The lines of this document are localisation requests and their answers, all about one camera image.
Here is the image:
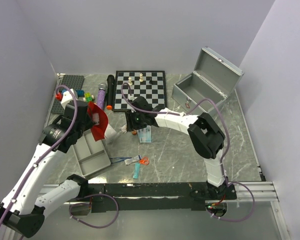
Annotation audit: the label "small clear white packet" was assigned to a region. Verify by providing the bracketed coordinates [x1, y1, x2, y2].
[92, 112, 100, 125]

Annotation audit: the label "bag of cotton swabs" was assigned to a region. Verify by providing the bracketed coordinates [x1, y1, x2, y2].
[120, 125, 127, 133]

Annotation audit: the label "red first aid pouch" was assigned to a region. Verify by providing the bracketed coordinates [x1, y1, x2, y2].
[87, 101, 109, 142]

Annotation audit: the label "blue plastic tweezers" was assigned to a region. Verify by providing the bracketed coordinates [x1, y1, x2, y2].
[110, 157, 131, 164]

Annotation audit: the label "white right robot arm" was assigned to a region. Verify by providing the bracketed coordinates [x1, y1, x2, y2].
[125, 96, 226, 200]

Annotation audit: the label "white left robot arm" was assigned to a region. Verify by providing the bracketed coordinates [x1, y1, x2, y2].
[0, 100, 94, 238]

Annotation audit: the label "light blue mask packet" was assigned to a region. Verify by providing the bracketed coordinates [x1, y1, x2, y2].
[137, 125, 152, 143]

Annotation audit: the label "colourful lego car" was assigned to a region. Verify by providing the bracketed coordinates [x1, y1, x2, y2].
[83, 92, 95, 103]

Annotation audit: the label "blue lego brick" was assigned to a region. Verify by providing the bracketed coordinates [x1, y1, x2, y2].
[61, 89, 85, 98]

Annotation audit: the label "white chess pawn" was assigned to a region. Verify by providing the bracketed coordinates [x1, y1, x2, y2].
[128, 77, 133, 86]

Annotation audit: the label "lower grey lego baseplate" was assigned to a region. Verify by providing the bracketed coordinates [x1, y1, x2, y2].
[50, 98, 64, 115]

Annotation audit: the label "grey lego baseplate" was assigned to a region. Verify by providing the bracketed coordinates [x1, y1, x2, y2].
[50, 98, 64, 115]
[60, 74, 85, 90]

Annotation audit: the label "purple glitter microphone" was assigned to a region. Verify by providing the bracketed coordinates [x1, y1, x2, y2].
[96, 82, 107, 110]

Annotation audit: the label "grey plastic tray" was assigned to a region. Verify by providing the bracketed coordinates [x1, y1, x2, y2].
[72, 130, 111, 178]

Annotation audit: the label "white chess queen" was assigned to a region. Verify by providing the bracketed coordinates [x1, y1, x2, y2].
[139, 73, 144, 82]

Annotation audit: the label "black white chessboard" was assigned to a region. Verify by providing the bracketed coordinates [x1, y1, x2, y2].
[112, 70, 168, 112]

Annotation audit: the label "orange scissors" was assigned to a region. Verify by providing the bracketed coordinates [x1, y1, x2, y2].
[139, 157, 150, 165]

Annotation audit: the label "upper grey lego baseplate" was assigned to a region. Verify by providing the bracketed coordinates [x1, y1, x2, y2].
[60, 74, 85, 90]

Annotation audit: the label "teal sachet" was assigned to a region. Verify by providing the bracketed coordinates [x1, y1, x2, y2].
[132, 163, 141, 179]

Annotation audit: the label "grey metal case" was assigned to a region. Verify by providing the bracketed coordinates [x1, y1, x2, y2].
[172, 47, 244, 116]

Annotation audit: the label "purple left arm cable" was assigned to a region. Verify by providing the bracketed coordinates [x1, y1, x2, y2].
[0, 84, 78, 240]

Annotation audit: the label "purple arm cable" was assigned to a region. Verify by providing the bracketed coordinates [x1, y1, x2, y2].
[0, 84, 78, 240]
[121, 82, 231, 181]

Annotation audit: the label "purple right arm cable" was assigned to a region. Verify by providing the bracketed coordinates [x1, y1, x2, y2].
[121, 82, 231, 181]

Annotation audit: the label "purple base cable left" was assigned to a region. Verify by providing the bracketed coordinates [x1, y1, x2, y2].
[69, 192, 121, 228]

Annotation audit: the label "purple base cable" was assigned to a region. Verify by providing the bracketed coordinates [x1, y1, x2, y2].
[209, 182, 256, 223]
[69, 192, 121, 228]

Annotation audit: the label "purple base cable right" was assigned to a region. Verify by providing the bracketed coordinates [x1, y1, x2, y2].
[209, 182, 256, 223]

